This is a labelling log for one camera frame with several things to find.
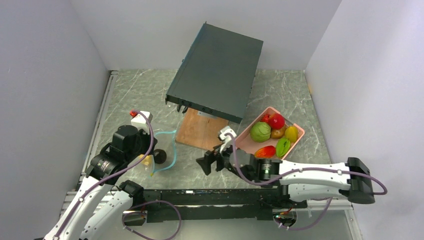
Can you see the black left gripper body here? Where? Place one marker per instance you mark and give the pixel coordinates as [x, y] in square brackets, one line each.
[143, 142]

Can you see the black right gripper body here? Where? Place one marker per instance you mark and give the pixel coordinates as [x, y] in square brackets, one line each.
[226, 154]

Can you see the clear zip top bag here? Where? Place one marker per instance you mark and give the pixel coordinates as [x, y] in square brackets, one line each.
[165, 136]

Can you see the dark purple toy mangosteen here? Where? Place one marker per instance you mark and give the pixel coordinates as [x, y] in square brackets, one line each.
[159, 156]

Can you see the pink perforated plastic basket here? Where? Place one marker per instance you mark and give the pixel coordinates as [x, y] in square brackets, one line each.
[244, 141]

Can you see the red toy apple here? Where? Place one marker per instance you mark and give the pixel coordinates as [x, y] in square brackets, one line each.
[276, 121]

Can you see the yellow toy walnut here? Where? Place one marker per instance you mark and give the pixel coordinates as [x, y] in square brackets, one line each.
[147, 161]

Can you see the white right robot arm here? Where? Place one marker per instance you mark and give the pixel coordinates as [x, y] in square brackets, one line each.
[297, 181]

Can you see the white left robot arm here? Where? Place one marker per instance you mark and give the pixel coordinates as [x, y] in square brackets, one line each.
[81, 220]

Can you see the wooden cutting board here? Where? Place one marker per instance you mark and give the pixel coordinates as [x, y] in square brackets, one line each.
[200, 130]

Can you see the green toy cabbage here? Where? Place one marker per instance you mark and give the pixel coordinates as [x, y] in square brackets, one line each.
[260, 132]

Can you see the red orange toy mango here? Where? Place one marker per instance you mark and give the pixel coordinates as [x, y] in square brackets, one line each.
[265, 152]

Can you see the red toy strawberry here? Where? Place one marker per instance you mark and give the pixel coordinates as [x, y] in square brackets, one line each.
[265, 118]

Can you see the brown toy kiwi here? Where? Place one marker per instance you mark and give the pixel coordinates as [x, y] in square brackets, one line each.
[277, 133]

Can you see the dark grey metal chassis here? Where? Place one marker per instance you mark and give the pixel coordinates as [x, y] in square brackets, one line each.
[217, 73]

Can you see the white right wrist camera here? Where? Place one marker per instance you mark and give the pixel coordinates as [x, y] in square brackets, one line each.
[227, 136]

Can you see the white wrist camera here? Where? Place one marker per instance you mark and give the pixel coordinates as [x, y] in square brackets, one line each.
[139, 121]
[227, 136]

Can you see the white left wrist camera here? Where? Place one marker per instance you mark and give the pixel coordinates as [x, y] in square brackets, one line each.
[139, 121]

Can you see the aluminium side rail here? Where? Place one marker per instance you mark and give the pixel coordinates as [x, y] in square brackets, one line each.
[95, 139]

